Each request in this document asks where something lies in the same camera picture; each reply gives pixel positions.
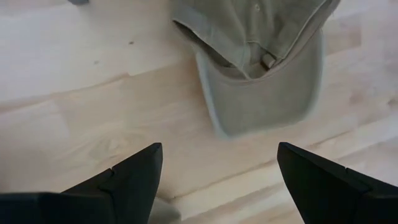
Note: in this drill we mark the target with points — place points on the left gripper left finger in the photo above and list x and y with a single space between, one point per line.
124 199

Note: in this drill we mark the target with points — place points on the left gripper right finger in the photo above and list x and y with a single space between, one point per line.
326 199

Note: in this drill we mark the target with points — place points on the beige baseball cap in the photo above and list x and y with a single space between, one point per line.
264 102

